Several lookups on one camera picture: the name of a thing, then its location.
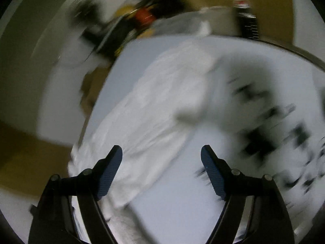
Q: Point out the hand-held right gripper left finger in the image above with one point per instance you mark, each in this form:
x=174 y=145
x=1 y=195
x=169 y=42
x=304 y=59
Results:
x=109 y=174

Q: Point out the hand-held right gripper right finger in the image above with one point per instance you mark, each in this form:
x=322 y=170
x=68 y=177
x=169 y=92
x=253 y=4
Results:
x=212 y=174

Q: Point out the white padded jacket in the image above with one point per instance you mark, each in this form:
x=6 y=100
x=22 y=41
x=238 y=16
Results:
x=152 y=106

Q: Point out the black delivery box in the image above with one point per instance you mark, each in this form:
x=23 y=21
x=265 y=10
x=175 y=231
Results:
x=121 y=34

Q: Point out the dark bottle with red cap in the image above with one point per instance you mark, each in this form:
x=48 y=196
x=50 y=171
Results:
x=247 y=20

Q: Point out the red container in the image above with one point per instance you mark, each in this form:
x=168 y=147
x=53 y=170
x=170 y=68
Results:
x=144 y=16

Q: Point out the yellow helmet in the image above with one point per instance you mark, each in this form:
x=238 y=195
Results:
x=125 y=10

